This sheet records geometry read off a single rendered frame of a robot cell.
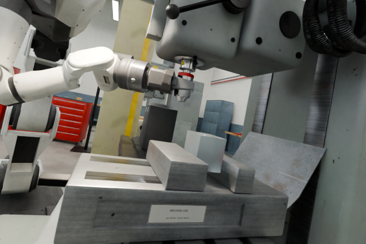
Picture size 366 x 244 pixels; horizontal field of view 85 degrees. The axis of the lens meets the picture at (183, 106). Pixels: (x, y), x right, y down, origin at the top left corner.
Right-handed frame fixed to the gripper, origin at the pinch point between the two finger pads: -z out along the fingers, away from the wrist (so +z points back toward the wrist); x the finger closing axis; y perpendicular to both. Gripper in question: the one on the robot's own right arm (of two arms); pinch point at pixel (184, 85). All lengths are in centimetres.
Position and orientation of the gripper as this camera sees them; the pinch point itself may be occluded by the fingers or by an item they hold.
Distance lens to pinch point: 56.6
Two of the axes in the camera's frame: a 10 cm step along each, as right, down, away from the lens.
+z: -9.8, -2.1, 0.1
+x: 0.1, 0.4, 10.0
